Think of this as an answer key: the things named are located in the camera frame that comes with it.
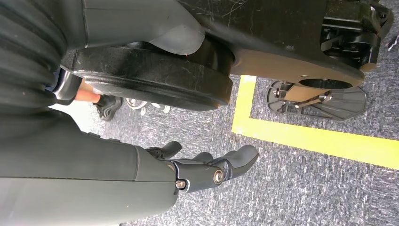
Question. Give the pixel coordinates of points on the grey robot body shell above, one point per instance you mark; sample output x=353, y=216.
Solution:
x=134, y=21

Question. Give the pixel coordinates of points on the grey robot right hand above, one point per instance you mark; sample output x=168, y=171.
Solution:
x=78, y=174

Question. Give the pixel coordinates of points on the yellow floor tape strip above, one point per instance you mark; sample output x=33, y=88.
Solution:
x=311, y=138

